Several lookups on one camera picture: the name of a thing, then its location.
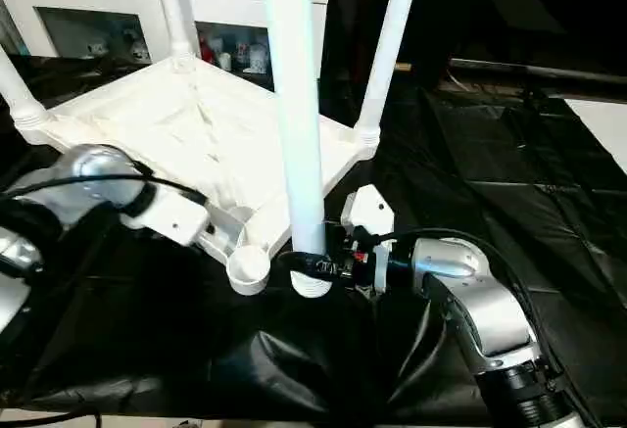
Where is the white board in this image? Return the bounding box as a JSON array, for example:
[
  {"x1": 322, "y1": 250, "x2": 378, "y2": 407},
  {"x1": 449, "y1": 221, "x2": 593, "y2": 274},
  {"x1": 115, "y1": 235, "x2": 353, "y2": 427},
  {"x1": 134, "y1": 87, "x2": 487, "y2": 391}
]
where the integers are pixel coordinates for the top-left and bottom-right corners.
[{"x1": 568, "y1": 97, "x2": 627, "y2": 176}]

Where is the black metal rail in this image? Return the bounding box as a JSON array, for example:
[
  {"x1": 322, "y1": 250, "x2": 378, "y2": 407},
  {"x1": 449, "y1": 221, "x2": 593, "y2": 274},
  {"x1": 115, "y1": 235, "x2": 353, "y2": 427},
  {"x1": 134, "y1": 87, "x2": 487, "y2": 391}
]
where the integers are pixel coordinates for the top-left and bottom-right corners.
[{"x1": 447, "y1": 56, "x2": 627, "y2": 88}]

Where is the black mat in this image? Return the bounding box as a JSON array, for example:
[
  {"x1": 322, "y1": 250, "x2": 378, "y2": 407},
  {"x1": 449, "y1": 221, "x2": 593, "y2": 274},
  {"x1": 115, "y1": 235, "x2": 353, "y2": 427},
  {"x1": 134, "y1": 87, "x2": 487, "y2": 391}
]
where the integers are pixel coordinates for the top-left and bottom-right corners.
[{"x1": 0, "y1": 51, "x2": 627, "y2": 424}]

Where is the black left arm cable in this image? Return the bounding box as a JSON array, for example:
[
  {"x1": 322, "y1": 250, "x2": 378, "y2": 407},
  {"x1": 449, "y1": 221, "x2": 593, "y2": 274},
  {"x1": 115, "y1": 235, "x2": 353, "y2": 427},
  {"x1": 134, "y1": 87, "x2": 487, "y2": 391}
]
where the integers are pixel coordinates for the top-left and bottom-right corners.
[{"x1": 0, "y1": 173, "x2": 209, "y2": 206}]

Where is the white plastic table top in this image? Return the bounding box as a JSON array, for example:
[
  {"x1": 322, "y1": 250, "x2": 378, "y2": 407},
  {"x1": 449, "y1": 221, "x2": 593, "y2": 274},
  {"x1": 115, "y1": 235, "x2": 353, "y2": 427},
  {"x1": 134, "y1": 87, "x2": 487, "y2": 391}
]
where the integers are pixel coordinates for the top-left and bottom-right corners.
[{"x1": 14, "y1": 56, "x2": 385, "y2": 298}]

